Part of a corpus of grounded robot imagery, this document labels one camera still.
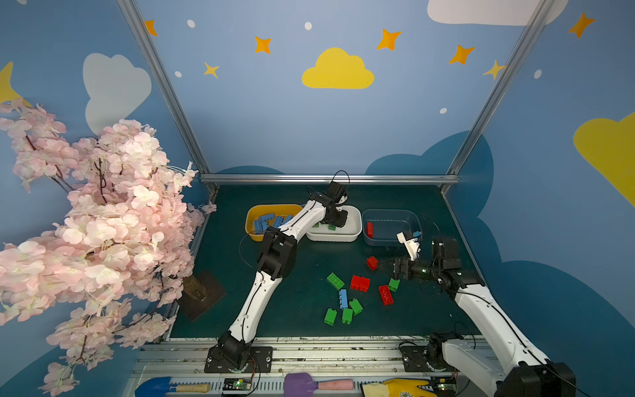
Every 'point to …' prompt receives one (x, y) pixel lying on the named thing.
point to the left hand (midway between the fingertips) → (340, 218)
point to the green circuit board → (236, 386)
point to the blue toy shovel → (159, 385)
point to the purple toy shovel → (302, 385)
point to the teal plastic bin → (380, 227)
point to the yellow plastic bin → (255, 211)
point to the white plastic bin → (347, 233)
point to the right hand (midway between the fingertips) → (387, 260)
